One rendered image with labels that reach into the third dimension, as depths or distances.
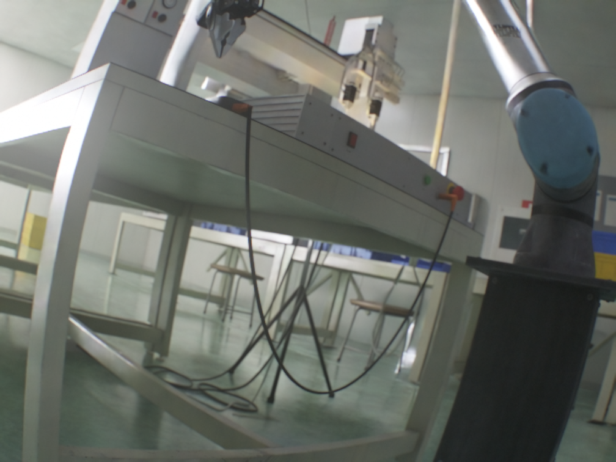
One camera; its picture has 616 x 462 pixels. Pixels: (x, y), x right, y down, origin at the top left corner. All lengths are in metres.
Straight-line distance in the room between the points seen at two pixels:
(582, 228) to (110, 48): 1.11
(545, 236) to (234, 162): 0.49
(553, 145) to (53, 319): 0.69
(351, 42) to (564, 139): 1.31
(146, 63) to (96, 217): 7.69
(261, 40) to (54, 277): 1.04
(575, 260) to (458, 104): 5.51
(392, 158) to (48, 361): 0.88
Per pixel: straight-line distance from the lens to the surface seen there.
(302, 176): 1.01
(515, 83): 0.75
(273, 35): 1.62
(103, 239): 9.15
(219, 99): 0.92
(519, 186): 5.62
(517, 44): 0.77
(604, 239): 3.50
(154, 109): 0.81
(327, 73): 1.77
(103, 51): 1.36
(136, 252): 9.51
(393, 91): 1.85
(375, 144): 1.23
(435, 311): 3.66
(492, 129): 5.94
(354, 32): 1.91
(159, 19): 1.44
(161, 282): 2.57
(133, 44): 1.41
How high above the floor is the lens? 0.53
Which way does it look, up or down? 5 degrees up
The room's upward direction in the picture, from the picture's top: 13 degrees clockwise
